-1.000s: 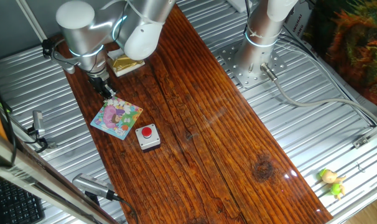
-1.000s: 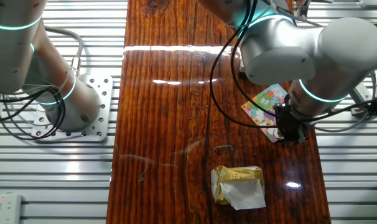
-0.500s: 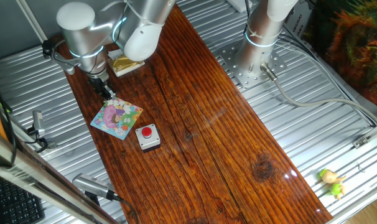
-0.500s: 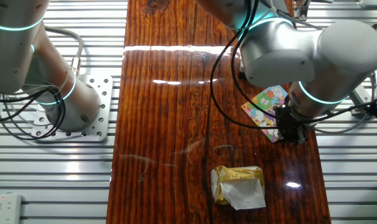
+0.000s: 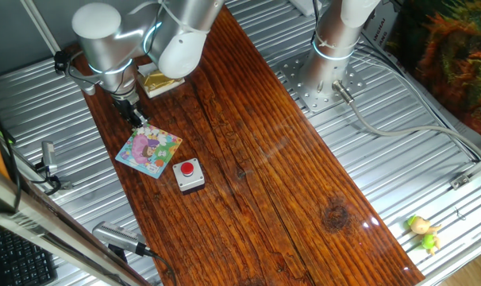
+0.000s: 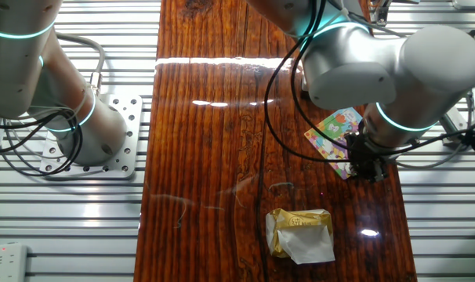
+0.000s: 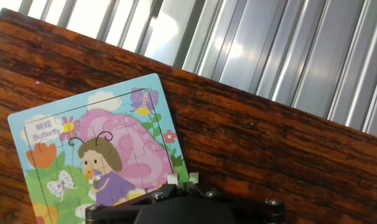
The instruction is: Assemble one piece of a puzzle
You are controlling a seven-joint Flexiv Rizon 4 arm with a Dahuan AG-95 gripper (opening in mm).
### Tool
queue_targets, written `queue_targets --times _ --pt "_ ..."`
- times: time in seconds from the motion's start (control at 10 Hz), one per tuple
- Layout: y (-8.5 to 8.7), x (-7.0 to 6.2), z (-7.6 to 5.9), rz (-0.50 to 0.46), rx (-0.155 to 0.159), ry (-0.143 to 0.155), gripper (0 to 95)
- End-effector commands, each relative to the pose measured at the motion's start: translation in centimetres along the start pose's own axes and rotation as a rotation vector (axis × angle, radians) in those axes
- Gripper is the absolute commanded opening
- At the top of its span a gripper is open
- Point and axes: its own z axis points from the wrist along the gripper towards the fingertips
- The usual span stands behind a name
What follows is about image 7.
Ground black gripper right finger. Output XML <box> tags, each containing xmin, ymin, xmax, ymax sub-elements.
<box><xmin>185</xmin><ymin>172</ymin><xmax>286</xmax><ymax>224</ymax></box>

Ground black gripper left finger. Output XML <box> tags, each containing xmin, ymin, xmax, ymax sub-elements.
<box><xmin>84</xmin><ymin>172</ymin><xmax>187</xmax><ymax>224</ymax></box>

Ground colourful butterfly puzzle board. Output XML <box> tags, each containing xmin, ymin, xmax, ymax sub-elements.
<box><xmin>7</xmin><ymin>73</ymin><xmax>192</xmax><ymax>224</ymax></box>

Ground brown wooden plank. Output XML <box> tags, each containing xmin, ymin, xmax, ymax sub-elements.
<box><xmin>0</xmin><ymin>7</ymin><xmax>377</xmax><ymax>224</ymax></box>

